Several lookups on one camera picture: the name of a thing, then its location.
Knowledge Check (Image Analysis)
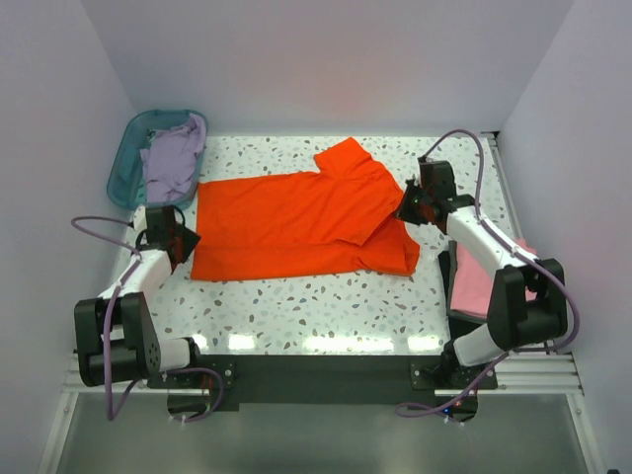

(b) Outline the orange t shirt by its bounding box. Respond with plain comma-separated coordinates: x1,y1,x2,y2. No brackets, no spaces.
191,138,421,281

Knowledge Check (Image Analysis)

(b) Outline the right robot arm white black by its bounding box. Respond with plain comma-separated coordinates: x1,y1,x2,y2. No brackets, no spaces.
396,158,568,388

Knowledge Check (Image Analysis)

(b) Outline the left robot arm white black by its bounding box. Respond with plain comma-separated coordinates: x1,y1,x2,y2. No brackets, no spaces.
74,205,204,387

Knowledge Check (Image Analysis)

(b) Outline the teal plastic basket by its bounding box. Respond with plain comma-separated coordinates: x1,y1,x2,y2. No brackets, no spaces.
107,109,208,211

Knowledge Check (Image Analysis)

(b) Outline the lilac t shirt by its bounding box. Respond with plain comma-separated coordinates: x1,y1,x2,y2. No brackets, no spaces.
140,114,206,204

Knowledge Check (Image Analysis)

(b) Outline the pink folded t shirt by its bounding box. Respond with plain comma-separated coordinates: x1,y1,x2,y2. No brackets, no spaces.
449,238,539,321

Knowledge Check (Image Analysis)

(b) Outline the black folded t shirt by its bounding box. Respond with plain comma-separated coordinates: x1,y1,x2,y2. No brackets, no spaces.
437,242,487,339

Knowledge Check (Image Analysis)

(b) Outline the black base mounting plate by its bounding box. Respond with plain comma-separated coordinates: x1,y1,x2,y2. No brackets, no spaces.
148,355,499,413

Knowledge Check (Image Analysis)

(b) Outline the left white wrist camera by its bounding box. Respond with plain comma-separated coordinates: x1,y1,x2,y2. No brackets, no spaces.
129,205,147,233

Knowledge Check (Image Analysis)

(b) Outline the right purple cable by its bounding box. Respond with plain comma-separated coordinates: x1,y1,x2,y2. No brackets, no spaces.
393,128,582,420

